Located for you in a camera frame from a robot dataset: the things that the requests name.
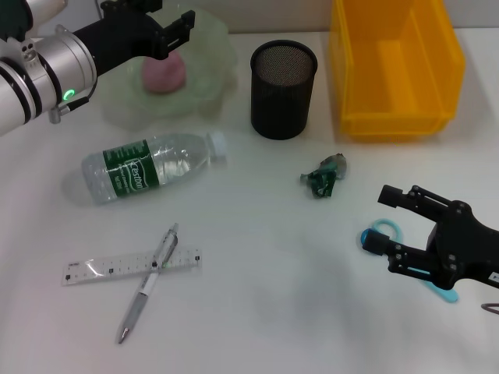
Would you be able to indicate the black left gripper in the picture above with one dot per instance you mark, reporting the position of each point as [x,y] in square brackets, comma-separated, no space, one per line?
[117,39]

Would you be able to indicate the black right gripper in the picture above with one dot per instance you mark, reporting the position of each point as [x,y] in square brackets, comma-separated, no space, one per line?
[464,245]

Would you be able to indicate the pink peach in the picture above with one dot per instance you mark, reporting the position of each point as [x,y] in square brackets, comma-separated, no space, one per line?
[165,76]

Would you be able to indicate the green plastic wrapper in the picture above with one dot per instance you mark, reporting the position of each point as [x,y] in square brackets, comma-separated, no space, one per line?
[325,177]

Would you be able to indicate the clear green-label water bottle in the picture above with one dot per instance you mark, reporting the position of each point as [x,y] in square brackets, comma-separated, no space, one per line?
[132,171]

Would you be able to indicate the pale green fruit plate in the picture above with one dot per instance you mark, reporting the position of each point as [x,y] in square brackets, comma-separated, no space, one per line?
[206,58]

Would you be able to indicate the blue scissors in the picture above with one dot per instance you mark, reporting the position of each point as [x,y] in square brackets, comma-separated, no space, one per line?
[448,294]

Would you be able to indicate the black mesh pen holder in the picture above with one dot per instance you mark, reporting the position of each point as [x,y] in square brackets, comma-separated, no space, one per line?
[280,101]

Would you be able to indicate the clear plastic ruler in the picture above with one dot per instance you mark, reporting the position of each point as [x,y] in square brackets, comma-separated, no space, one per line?
[105,269]

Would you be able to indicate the silver white ballpoint pen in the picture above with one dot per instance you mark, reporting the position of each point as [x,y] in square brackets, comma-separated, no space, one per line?
[146,284]

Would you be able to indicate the yellow plastic bin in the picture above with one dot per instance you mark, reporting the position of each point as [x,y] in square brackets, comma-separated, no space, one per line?
[393,70]

